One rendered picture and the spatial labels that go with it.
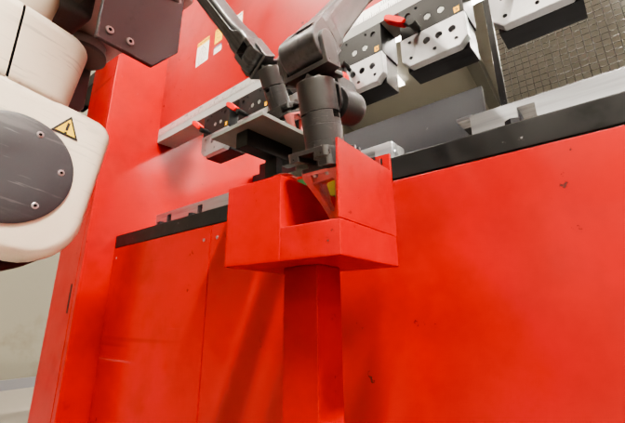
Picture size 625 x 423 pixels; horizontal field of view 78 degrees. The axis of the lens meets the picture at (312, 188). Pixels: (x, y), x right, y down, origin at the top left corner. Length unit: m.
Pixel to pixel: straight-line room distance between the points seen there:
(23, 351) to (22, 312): 0.33
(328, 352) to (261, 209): 0.21
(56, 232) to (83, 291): 1.14
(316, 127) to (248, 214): 0.16
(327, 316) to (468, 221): 0.27
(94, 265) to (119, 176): 0.35
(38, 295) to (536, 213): 4.19
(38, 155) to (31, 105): 0.05
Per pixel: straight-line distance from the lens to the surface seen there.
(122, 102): 1.78
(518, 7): 0.91
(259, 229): 0.54
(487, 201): 0.65
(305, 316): 0.54
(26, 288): 4.38
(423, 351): 0.68
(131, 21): 0.54
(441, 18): 0.97
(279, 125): 0.86
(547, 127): 0.66
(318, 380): 0.53
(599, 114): 0.66
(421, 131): 1.51
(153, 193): 1.72
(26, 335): 4.40
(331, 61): 0.57
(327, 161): 0.50
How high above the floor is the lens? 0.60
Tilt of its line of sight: 18 degrees up
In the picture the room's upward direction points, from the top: straight up
